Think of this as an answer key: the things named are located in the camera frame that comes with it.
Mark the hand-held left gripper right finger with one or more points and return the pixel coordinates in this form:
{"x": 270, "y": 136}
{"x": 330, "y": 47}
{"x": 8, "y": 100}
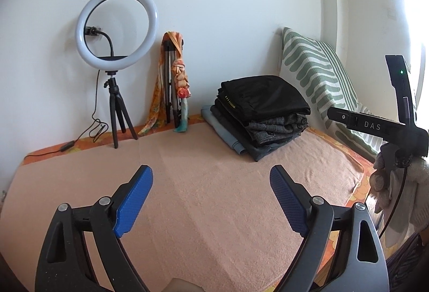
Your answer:
{"x": 288, "y": 201}

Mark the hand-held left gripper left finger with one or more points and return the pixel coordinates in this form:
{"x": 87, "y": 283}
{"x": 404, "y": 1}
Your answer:
{"x": 134, "y": 198}

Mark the black shorts with yellow stripes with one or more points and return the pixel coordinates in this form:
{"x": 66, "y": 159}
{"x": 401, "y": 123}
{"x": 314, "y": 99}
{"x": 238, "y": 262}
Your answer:
{"x": 268, "y": 94}

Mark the folded dark grey pants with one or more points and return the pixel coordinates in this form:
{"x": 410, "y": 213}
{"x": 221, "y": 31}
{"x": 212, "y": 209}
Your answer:
{"x": 264, "y": 151}

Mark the folded grey tweed pants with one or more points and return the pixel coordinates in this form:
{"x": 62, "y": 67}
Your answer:
{"x": 268, "y": 127}

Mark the folded blue-grey pants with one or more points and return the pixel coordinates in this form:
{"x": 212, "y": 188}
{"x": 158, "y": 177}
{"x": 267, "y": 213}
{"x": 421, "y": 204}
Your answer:
{"x": 221, "y": 131}

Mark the person's right hand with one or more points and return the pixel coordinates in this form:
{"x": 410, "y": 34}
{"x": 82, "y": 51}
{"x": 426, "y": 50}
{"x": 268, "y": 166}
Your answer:
{"x": 419, "y": 194}

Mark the peach towel blanket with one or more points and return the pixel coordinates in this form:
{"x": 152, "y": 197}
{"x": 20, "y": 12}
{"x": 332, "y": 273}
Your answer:
{"x": 207, "y": 194}

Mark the green striped white pillow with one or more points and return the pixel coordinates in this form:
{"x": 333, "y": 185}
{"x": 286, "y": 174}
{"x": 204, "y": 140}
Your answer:
{"x": 308, "y": 60}

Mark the small black tripod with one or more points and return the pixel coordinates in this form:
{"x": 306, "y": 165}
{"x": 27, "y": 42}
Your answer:
{"x": 114, "y": 94}

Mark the folded grey tripod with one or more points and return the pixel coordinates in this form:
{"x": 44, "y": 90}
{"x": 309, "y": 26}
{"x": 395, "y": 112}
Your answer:
{"x": 169, "y": 77}

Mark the folded tripod with orange scarf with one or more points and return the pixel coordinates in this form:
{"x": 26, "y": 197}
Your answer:
{"x": 181, "y": 77}

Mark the dark striped cloth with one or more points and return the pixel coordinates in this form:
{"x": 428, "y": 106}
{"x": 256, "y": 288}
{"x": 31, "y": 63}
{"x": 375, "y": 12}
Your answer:
{"x": 407, "y": 265}

